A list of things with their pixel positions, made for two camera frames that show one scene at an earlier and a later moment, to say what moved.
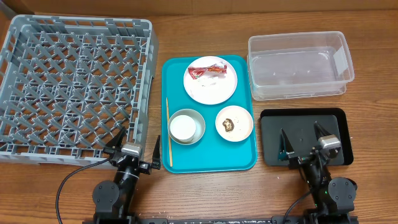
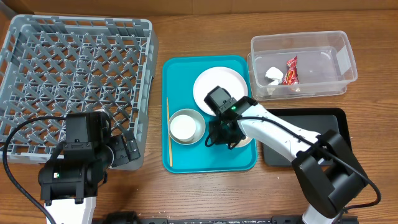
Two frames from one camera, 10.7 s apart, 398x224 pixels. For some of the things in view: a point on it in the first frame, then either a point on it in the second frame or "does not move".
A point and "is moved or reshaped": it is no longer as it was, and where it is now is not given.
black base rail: x=275 y=219 does not move
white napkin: x=205 y=81 → x=275 y=74
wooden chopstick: x=167 y=109 does not move
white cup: x=182 y=127 does not move
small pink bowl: x=242 y=121 is moved or reshaped
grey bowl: x=199 y=122 does not move
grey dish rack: x=69 y=85 does not move
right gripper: x=306 y=158 → x=222 y=131
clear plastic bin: x=296 y=65 does not move
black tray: x=298 y=125 does not move
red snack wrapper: x=196 y=72 → x=291 y=76
